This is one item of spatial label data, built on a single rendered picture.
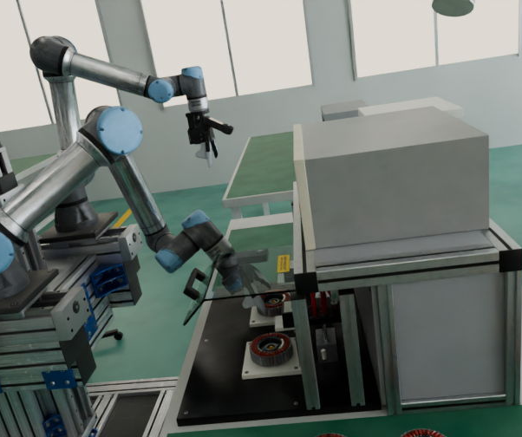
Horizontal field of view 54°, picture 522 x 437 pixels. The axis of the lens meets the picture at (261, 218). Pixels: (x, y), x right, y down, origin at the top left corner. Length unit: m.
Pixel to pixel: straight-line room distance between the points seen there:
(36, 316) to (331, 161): 0.87
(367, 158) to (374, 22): 4.89
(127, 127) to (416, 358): 0.86
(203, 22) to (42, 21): 1.79
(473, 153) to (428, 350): 0.42
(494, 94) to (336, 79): 1.75
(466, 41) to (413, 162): 5.08
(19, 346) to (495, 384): 1.17
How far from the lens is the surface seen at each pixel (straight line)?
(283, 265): 1.18
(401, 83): 6.00
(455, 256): 1.05
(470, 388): 1.24
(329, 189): 1.08
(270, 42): 5.86
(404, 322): 1.11
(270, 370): 1.34
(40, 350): 1.53
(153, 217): 1.55
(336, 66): 5.89
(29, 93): 6.62
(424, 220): 1.13
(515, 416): 1.25
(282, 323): 1.32
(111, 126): 1.31
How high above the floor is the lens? 1.56
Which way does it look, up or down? 19 degrees down
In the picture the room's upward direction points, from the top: 9 degrees counter-clockwise
